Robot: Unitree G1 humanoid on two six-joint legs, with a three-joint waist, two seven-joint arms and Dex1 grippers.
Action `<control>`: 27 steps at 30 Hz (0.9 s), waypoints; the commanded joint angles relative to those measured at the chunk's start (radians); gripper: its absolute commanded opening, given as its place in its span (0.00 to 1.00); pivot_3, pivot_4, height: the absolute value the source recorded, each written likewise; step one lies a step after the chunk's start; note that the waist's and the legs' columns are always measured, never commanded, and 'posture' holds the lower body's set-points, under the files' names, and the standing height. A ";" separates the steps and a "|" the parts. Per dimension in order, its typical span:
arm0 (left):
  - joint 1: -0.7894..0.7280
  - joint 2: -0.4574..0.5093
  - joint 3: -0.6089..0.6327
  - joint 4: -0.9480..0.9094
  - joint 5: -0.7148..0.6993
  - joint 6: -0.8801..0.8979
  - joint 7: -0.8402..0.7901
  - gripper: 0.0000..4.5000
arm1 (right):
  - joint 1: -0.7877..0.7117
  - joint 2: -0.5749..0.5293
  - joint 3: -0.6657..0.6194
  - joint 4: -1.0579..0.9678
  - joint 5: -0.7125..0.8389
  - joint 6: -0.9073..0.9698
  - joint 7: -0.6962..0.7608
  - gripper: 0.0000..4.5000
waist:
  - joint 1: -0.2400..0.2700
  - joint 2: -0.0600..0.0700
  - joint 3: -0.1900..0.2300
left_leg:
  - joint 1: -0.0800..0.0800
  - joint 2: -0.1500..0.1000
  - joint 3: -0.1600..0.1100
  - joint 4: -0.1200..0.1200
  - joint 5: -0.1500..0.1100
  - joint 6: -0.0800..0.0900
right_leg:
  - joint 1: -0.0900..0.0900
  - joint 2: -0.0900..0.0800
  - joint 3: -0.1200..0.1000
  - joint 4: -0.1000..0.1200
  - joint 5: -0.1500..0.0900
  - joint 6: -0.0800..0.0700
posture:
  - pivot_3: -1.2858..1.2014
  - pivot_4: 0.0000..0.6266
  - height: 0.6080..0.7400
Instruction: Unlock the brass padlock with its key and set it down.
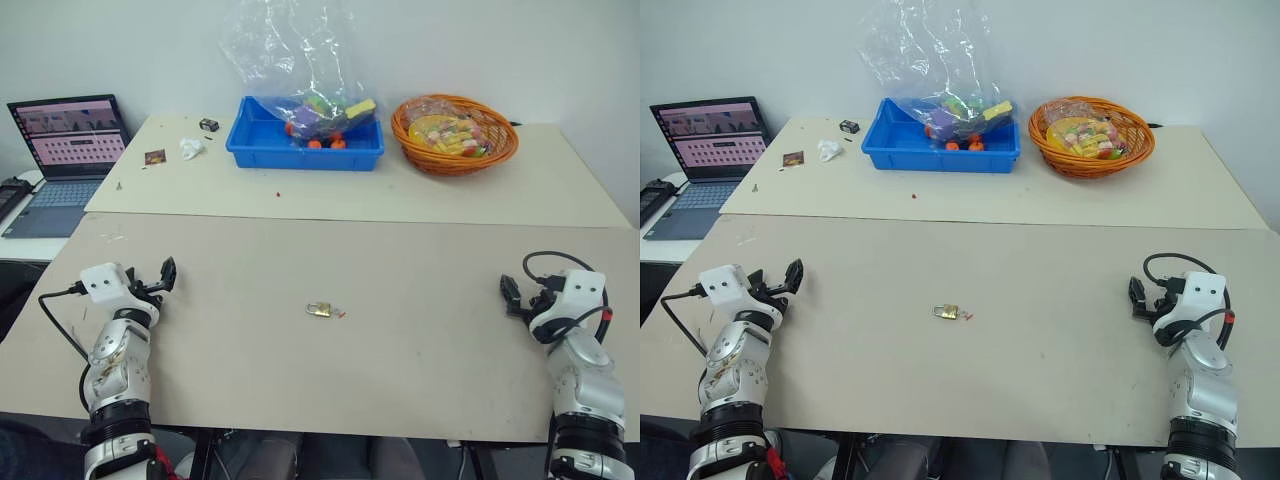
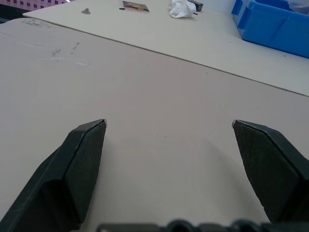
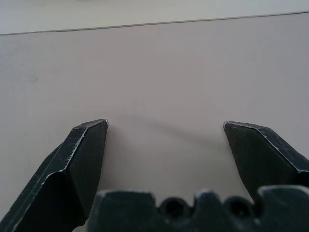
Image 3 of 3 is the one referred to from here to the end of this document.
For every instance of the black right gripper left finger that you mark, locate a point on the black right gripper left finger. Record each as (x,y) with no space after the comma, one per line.
(65,174)

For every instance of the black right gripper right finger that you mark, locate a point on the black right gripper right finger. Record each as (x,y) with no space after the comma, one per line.
(263,154)

